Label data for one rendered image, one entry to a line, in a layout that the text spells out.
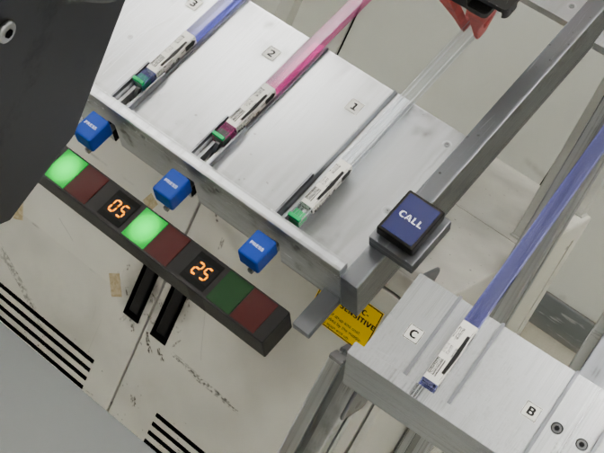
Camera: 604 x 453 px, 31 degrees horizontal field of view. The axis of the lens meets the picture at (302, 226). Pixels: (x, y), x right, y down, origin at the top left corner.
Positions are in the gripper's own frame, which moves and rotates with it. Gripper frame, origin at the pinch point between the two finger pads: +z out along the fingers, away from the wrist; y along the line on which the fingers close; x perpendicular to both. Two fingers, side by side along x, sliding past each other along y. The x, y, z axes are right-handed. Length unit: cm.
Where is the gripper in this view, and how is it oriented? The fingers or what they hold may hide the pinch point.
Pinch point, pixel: (474, 25)
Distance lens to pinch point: 116.8
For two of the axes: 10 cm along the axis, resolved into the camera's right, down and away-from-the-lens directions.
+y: -7.7, -5.3, 3.4
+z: 0.6, 4.8, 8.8
